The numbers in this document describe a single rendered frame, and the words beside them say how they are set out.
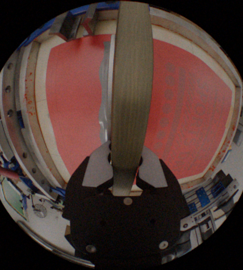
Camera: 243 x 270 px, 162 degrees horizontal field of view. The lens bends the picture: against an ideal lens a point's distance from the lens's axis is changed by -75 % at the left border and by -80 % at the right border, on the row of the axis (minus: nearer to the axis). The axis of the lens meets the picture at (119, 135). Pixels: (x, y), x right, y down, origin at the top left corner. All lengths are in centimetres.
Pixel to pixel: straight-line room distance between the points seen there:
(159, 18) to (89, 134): 30
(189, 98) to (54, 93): 29
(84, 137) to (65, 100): 9
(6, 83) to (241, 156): 395
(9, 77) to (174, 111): 43
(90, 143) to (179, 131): 21
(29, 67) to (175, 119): 37
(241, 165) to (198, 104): 351
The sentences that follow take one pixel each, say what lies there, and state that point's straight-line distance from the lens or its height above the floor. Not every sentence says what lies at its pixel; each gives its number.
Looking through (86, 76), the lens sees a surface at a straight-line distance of 18.
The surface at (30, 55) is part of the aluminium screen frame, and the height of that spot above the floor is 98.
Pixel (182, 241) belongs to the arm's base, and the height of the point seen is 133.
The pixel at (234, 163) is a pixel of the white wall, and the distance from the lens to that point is 373.
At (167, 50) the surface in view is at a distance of 21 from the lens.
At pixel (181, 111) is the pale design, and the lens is 21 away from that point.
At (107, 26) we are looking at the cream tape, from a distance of 23.
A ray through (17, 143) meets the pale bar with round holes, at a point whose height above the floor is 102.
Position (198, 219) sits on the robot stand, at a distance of 99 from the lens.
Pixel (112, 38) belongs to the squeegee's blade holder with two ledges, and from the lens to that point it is 16.
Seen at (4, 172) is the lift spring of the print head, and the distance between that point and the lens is 75.
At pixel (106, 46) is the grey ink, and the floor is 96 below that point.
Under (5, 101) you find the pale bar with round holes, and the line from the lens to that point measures 31.
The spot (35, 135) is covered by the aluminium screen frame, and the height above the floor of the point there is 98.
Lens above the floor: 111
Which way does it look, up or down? 63 degrees down
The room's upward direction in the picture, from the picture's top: 178 degrees counter-clockwise
